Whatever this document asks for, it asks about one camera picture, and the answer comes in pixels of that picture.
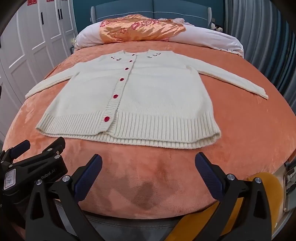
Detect grey blue curtain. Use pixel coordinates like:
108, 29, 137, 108
223, 0, 296, 109

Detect orange plush blanket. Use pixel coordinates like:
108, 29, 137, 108
3, 40, 296, 219

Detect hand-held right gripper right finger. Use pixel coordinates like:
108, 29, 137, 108
195, 152, 272, 241

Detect blue upholstered headboard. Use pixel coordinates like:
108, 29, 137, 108
90, 0, 212, 29

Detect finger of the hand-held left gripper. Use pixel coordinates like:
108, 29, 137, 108
0, 140, 31, 164
35, 137, 66, 161

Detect person's yellow top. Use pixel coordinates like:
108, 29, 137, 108
165, 171, 286, 241

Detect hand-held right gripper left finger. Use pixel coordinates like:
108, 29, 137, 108
25, 154, 109, 241

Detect white panelled wardrobe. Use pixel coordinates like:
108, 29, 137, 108
0, 0, 77, 139

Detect cream knit cardigan red buttons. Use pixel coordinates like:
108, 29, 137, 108
25, 49, 269, 149

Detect person's grey pants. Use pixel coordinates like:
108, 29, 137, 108
55, 203, 185, 241

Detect orange satin pillow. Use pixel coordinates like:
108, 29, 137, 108
99, 14, 186, 44

